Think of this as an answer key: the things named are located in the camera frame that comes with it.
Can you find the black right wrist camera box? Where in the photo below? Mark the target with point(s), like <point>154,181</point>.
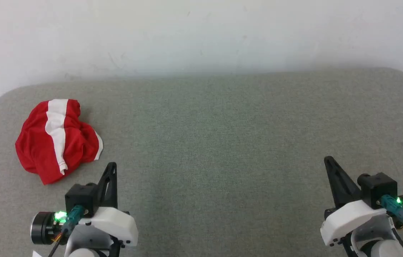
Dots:
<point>376,189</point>

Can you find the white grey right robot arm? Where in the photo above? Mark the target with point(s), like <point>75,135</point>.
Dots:
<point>376,235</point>

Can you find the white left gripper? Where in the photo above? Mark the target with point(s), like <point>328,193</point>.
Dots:
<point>115,223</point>

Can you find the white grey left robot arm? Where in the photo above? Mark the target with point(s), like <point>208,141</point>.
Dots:
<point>87,239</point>

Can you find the grey fabric sofa cushion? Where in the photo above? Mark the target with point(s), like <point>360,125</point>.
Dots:
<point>223,142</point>

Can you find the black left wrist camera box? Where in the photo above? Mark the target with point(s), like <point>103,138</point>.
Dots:
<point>80,196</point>

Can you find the red shorts with white stripe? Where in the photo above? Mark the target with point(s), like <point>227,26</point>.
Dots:
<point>40,150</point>

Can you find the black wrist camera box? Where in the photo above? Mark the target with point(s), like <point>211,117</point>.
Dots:
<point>80,196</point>
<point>376,189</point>

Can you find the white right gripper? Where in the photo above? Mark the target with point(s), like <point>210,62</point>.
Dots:
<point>348,217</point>

